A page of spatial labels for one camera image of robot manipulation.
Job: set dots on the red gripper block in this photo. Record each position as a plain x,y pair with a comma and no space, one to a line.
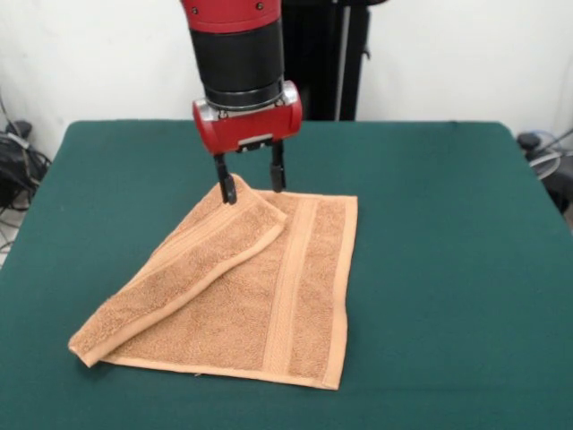
255,132

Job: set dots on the tan terry towel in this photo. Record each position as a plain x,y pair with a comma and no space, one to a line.
250,304

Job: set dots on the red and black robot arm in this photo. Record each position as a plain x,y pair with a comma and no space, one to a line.
242,54

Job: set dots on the dark green table cloth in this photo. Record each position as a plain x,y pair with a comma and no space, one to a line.
447,269

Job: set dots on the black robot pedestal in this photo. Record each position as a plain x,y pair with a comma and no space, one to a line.
322,58

